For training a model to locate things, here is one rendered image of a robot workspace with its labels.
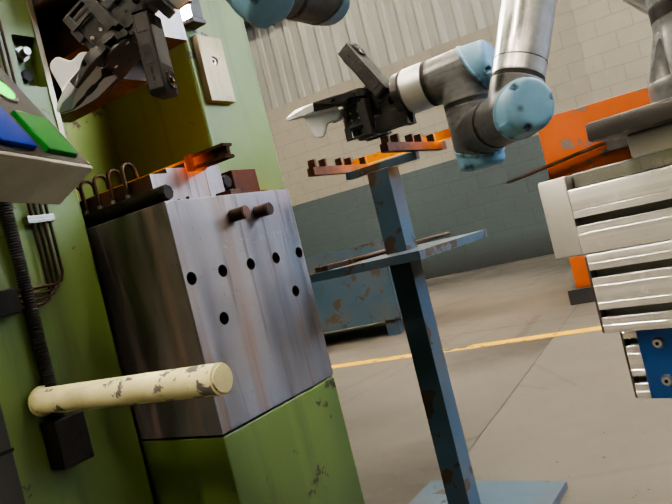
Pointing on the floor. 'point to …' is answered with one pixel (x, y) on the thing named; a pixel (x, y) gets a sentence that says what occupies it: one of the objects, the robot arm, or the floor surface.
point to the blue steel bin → (355, 293)
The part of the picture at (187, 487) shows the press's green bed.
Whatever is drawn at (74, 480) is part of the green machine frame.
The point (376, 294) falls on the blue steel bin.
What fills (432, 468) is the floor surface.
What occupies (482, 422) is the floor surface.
